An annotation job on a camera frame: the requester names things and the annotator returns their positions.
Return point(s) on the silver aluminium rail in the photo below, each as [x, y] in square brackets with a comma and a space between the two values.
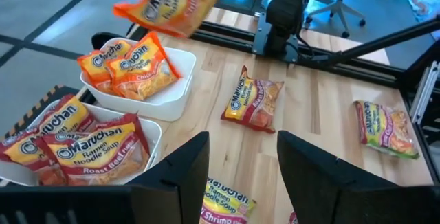
[424, 90]

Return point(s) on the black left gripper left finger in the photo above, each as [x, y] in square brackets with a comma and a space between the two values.
[172, 189]

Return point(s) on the white office chair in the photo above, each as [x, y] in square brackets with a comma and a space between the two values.
[338, 5]

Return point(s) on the lime chili shrimp noodle pack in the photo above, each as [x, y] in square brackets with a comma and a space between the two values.
[223, 203]
[385, 128]

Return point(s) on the white plastic bin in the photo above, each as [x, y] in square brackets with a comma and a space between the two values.
[155, 141]
[165, 107]

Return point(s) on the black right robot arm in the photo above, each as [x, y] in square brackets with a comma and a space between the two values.
[287, 14]

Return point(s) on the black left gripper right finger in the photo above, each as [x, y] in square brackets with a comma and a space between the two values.
[319, 189]

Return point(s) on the black hazard-striped floor mat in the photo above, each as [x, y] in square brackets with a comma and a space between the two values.
[36, 109]

